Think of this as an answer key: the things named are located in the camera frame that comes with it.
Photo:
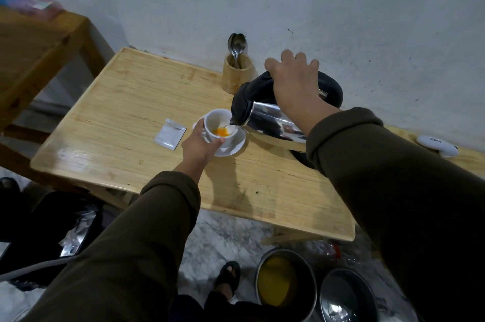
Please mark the wooden utensil holder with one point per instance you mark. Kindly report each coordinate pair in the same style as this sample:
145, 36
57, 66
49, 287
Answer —
235, 77

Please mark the person's left hand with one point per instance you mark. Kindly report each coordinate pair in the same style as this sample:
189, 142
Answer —
196, 147

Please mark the white saucer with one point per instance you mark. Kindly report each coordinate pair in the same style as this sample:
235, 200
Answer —
234, 145

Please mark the empty metal pot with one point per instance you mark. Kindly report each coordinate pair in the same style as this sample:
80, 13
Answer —
346, 297

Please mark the white oval device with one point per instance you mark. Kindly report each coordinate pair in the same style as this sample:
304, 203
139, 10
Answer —
437, 145

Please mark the red plastic wrapper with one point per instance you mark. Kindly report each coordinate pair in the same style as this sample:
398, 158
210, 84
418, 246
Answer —
333, 249

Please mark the person's foot in black sandal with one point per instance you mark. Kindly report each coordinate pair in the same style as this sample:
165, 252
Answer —
227, 280

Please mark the person's right middle finger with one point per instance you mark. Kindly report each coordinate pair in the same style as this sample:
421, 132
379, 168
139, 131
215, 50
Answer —
287, 56

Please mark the person's dark trouser leg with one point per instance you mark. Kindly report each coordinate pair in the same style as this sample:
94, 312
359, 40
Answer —
242, 310

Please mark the person's right little finger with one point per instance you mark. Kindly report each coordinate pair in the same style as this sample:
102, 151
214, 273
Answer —
314, 66

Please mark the metal pot with yellow liquid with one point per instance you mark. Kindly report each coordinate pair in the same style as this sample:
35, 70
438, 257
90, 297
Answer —
282, 284

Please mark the person's right forearm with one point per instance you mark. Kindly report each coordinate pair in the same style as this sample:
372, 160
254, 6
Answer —
401, 212

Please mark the black bag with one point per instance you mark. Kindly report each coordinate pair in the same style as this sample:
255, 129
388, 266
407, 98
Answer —
34, 231

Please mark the white ceramic cup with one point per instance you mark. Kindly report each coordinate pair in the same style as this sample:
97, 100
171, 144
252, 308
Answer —
218, 121

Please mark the metal spoon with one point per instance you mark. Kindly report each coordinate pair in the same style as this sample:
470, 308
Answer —
240, 45
231, 43

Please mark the person's right hand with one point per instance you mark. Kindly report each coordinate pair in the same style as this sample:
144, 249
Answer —
295, 83

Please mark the crumpled silver foil packet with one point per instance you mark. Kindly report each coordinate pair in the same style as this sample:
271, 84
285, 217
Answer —
77, 232

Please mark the person's left forearm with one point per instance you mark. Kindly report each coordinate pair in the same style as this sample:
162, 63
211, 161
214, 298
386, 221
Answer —
125, 257

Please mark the orange powder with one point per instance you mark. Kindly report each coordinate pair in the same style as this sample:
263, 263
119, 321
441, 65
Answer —
221, 131

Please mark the person's left thumb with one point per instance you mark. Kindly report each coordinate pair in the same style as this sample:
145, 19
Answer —
219, 144

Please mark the dark wooden side table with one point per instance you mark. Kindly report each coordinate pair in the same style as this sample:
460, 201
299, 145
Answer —
34, 56

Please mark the colourful flat packet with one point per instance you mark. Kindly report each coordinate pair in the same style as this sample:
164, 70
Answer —
26, 1

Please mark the silver sachet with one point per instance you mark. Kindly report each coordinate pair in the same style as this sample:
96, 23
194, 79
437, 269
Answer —
170, 135

